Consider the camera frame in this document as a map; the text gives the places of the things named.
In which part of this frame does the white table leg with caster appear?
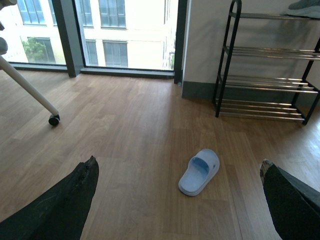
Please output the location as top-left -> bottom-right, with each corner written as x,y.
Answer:
0,56 -> 61,127

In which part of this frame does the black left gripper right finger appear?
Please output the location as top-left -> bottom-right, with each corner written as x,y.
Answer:
259,159 -> 320,240

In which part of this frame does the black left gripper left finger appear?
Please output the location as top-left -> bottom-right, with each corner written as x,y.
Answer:
0,156 -> 99,240

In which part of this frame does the black metal shoe rack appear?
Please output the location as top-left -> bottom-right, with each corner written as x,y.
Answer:
212,0 -> 320,125

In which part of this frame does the light blue slide sandal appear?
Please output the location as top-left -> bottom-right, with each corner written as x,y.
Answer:
178,148 -> 220,197

